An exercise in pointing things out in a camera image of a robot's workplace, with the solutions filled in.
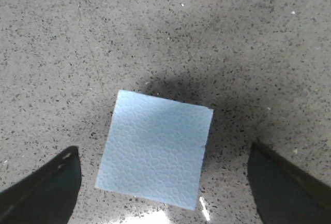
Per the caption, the light blue foam cube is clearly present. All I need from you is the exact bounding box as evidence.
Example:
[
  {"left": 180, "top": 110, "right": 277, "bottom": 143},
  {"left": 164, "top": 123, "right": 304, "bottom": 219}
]
[{"left": 95, "top": 90, "right": 213, "bottom": 210}]

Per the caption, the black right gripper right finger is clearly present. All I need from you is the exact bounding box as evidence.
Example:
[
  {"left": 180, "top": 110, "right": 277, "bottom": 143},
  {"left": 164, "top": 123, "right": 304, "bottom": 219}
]
[{"left": 248, "top": 142, "right": 330, "bottom": 223}]

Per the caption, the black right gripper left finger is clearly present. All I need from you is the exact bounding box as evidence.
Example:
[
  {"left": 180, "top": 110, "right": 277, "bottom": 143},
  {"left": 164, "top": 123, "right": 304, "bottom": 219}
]
[{"left": 1, "top": 146, "right": 82, "bottom": 223}]

